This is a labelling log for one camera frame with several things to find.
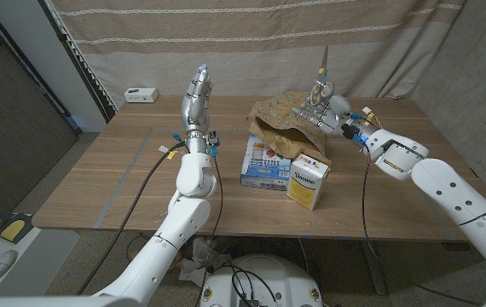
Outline grey tape outline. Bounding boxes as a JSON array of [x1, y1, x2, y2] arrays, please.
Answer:
[[93, 125, 457, 242]]

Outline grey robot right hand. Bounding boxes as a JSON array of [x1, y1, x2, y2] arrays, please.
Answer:
[[289, 92, 358, 137]]

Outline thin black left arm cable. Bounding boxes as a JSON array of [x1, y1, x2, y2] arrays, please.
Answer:
[[125, 153, 226, 307]]

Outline grey yellow handled scissors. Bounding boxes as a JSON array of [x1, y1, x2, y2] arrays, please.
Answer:
[[308, 43, 336, 107]]

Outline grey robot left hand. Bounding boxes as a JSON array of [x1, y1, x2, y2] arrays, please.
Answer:
[[180, 63, 214, 135]]

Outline black torso connector cable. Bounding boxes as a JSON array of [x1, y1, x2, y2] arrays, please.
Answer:
[[228, 263, 279, 307]]

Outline white yellow carton box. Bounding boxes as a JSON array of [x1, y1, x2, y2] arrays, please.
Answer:
[[286, 153, 331, 211]]

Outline black slanted frame post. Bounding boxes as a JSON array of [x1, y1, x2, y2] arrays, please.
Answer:
[[38, 0, 119, 125]]

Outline white robot torso base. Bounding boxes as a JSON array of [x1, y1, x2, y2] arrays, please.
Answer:
[[200, 254, 324, 307]]

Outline beige striped curtain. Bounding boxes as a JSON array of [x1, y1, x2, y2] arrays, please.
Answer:
[[49, 0, 468, 110]]

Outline grey metal table leg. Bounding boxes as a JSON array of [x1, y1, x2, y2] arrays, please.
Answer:
[[360, 239, 388, 296]]

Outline crumpled white paper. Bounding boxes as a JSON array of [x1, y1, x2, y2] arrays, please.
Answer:
[[177, 236, 232, 286]]

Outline white power strip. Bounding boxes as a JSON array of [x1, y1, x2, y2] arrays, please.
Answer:
[[124, 87, 159, 104]]

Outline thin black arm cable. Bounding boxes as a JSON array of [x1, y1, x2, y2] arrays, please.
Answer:
[[360, 144, 483, 306], [125, 153, 226, 307]]

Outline blue white cardboard box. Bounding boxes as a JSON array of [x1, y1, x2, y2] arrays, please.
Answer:
[[239, 132, 292, 192]]

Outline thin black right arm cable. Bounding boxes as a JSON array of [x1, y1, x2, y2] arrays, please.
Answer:
[[360, 144, 483, 306]]

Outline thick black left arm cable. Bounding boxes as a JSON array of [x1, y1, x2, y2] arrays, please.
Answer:
[[76, 142, 189, 296]]

